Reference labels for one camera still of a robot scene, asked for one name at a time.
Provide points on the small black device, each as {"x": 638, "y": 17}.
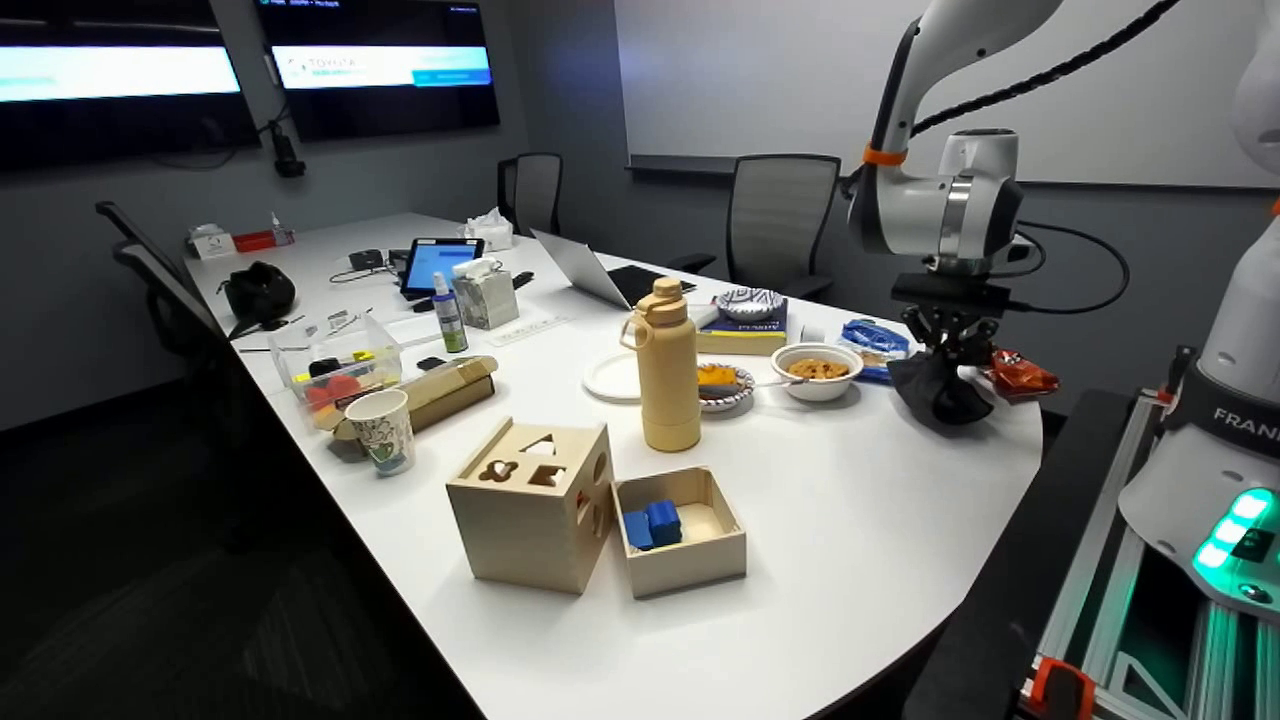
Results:
{"x": 367, "y": 257}

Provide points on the hand sanitizer bottle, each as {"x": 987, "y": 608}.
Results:
{"x": 452, "y": 323}

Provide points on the black cloth towel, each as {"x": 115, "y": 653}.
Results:
{"x": 943, "y": 394}

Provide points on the white wall whiteboard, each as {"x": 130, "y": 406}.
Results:
{"x": 747, "y": 66}

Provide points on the brown wooden rectangular block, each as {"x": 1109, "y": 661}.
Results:
{"x": 452, "y": 388}

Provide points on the clear plastic storage container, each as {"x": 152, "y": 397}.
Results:
{"x": 332, "y": 365}

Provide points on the small white box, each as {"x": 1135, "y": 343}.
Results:
{"x": 211, "y": 240}

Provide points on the white crumpled cloth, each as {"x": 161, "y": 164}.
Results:
{"x": 490, "y": 224}

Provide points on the red chips bag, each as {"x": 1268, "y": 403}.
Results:
{"x": 1024, "y": 376}

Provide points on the grey office chair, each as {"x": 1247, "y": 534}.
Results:
{"x": 161, "y": 272}
{"x": 780, "y": 215}
{"x": 530, "y": 188}

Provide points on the wall monitor screen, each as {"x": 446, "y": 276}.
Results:
{"x": 381, "y": 66}
{"x": 123, "y": 75}

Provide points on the tablet with lit screen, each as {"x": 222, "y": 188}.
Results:
{"x": 441, "y": 263}

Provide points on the white round plate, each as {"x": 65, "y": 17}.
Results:
{"x": 605, "y": 380}

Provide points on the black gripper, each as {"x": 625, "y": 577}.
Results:
{"x": 954, "y": 327}

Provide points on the wooden open tray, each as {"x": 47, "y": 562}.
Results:
{"x": 694, "y": 555}

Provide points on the small red box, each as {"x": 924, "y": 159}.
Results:
{"x": 260, "y": 240}

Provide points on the patterned bowl of orange chips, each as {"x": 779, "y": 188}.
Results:
{"x": 725, "y": 387}

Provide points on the blue pretzel snack bag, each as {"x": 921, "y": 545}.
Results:
{"x": 878, "y": 343}

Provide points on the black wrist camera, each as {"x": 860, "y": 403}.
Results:
{"x": 949, "y": 291}

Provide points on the white tissue box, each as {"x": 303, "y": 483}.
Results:
{"x": 485, "y": 293}

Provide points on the camera stand pole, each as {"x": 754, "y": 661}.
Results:
{"x": 260, "y": 80}

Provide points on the black bag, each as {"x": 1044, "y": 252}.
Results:
{"x": 260, "y": 293}

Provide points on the white bowl of pretzels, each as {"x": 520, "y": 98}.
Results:
{"x": 817, "y": 376}

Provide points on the wooden shape sorter box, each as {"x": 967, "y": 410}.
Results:
{"x": 527, "y": 521}

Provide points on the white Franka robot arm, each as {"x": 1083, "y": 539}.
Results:
{"x": 932, "y": 215}

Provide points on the dark blue snack box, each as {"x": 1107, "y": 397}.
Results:
{"x": 740, "y": 343}

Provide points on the tan water bottle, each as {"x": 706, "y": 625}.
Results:
{"x": 666, "y": 373}

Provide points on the printed paper cup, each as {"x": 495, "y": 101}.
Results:
{"x": 381, "y": 430}

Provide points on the open grey laptop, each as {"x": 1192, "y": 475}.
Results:
{"x": 580, "y": 266}

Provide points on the blue wooden block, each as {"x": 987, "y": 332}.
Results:
{"x": 654, "y": 524}

